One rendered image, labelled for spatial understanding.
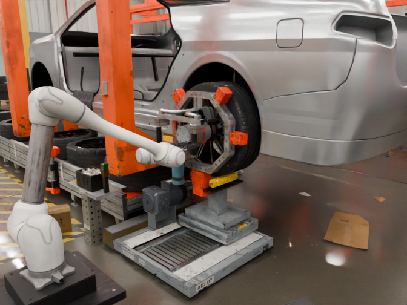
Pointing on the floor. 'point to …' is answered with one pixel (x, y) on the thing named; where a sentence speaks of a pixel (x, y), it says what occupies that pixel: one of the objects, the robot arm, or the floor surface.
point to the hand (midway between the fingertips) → (194, 144)
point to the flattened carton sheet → (348, 230)
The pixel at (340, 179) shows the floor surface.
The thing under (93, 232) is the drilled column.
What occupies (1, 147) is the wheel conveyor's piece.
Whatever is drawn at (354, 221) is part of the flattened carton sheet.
